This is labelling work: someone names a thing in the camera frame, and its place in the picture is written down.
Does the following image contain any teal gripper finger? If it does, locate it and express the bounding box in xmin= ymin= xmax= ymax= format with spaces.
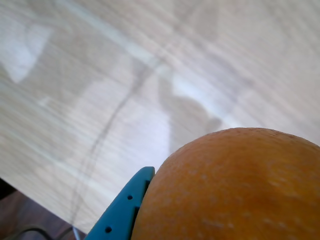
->
xmin=83 ymin=166 xmax=156 ymax=240

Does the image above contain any deep orange fruit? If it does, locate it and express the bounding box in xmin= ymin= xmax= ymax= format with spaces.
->
xmin=129 ymin=127 xmax=320 ymax=240

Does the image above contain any dark cable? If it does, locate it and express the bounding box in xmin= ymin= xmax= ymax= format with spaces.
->
xmin=14 ymin=224 xmax=76 ymax=240

